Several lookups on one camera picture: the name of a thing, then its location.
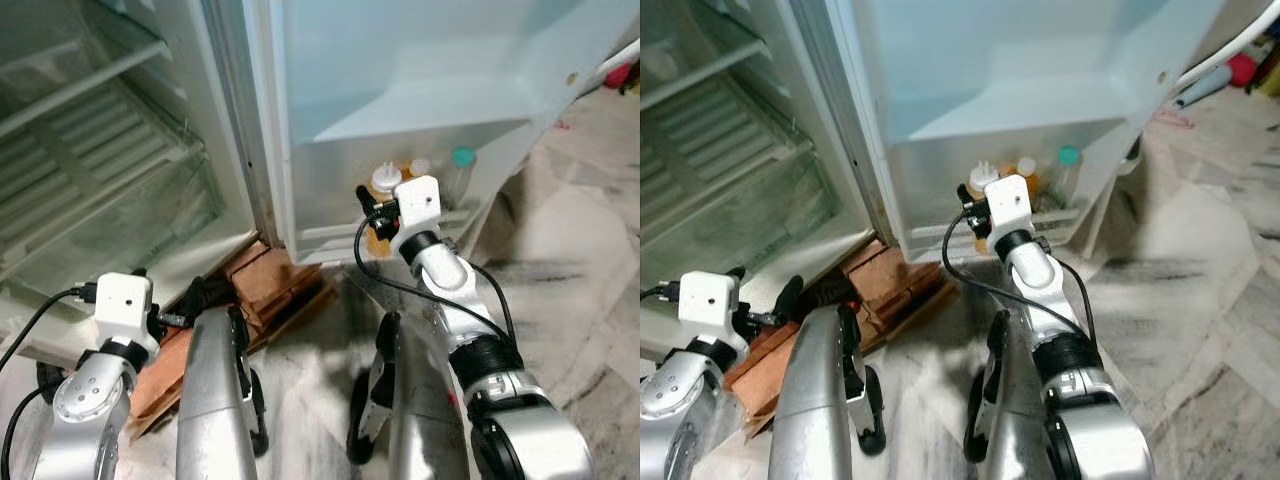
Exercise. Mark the silver robot right leg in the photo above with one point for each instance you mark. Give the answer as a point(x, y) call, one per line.
point(420, 400)
point(1015, 400)

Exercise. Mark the teal cap clear bottle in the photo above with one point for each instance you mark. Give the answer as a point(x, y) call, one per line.
point(462, 160)
point(1069, 158)

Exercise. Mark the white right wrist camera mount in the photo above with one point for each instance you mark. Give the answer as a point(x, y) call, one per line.
point(417, 208)
point(1008, 208)

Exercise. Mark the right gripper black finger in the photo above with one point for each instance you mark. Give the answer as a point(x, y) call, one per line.
point(364, 196)
point(964, 195)

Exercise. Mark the white edged fridge shelf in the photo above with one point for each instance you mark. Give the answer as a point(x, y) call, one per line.
point(80, 85)
point(700, 75)

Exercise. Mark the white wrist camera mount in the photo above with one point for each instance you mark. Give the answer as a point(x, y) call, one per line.
point(1008, 208)
point(417, 208)
point(708, 308)
point(123, 308)

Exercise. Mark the silver robot leg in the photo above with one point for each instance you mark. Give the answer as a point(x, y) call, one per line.
point(215, 390)
point(1015, 400)
point(820, 390)
point(420, 400)

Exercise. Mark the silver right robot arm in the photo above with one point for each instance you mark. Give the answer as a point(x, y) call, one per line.
point(490, 370)
point(1080, 380)

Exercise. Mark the green gold tin can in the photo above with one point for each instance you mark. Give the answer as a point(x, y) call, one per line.
point(1270, 80)

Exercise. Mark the white slatted fridge rack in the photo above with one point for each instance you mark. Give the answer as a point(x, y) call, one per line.
point(720, 130)
point(90, 140)

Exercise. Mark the pink and blue roll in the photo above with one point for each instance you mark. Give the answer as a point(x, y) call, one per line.
point(1240, 72)
point(618, 75)

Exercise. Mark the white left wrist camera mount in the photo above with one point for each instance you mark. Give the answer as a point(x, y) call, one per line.
point(123, 308)
point(708, 308)

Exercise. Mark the small white cap orange bottle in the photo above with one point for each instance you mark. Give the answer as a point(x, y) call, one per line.
point(1027, 172)
point(421, 168)

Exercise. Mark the white fridge cabinet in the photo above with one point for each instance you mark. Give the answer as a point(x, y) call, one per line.
point(800, 120)
point(225, 120)

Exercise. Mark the silver fridge door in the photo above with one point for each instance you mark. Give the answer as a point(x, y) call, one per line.
point(400, 70)
point(1000, 70)

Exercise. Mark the pink clothes hanger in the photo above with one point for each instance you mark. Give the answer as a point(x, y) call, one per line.
point(560, 125)
point(1175, 119)

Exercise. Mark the red brick stack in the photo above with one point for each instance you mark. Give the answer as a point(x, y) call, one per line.
point(895, 285)
point(275, 282)

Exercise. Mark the silver robot left leg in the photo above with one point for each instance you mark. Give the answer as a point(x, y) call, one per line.
point(820, 390)
point(215, 390)

